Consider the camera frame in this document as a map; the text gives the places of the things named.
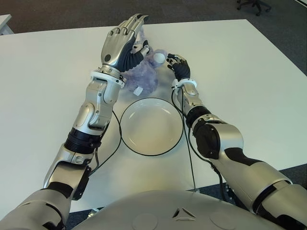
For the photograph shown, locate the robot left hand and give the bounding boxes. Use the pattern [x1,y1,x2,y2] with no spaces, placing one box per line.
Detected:
[100,14,151,73]

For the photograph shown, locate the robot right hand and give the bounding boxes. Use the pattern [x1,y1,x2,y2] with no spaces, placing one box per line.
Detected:
[166,53,191,81]

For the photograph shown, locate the purple plush bunny doll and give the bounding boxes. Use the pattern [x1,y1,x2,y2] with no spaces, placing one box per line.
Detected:
[122,26,167,97]

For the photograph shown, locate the white plate black rim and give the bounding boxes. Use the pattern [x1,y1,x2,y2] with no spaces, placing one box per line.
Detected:
[119,97,185,157]

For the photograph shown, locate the black office chair base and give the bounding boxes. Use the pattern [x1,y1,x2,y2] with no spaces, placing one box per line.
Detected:
[236,0,272,17]

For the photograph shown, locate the silver robot torso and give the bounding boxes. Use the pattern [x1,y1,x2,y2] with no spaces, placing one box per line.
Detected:
[71,190,283,230]

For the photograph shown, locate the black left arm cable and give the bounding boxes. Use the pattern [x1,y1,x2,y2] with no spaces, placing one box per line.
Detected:
[90,110,122,175]

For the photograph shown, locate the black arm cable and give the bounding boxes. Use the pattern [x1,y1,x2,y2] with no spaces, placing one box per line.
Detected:
[90,110,122,175]
[171,87,198,194]

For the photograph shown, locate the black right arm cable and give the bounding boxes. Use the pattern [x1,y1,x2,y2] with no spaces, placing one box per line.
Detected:
[171,87,198,194]

